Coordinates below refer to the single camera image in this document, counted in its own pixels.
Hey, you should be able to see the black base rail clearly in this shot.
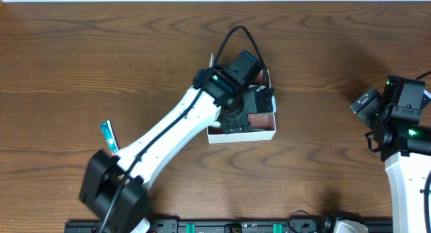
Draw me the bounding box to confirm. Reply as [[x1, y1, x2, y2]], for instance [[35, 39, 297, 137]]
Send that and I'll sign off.
[[63, 211, 393, 233]]

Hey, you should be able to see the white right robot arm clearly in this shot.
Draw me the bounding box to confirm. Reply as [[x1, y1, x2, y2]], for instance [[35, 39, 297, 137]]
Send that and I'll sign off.
[[350, 75, 430, 232]]

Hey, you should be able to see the white Pantene tube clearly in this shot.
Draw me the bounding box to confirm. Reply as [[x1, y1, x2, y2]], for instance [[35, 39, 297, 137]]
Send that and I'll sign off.
[[209, 53, 215, 67]]

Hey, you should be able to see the teal small packet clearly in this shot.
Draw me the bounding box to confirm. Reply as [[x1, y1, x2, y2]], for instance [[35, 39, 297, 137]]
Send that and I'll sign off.
[[100, 120, 119, 154]]

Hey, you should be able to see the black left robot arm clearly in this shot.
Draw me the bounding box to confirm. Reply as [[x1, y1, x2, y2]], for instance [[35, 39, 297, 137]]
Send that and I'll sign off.
[[79, 50, 275, 232]]

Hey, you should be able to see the white box with pink interior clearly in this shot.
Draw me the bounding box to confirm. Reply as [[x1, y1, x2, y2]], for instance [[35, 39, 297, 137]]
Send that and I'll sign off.
[[206, 71, 277, 143]]

